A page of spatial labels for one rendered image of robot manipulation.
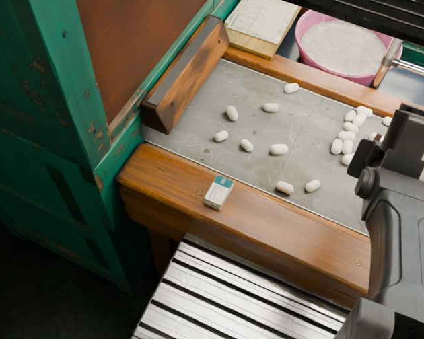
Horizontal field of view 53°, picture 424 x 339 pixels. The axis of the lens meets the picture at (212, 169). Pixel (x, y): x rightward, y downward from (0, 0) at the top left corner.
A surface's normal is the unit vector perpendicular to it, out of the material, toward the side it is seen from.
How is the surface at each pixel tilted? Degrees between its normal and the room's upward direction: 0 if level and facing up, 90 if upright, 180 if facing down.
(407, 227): 21
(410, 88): 0
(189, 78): 67
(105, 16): 90
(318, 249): 0
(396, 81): 0
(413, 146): 49
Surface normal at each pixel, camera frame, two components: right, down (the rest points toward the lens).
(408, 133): -0.25, 0.24
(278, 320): 0.04, -0.53
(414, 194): 0.18, -0.78
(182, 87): 0.85, 0.15
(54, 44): 0.90, 0.39
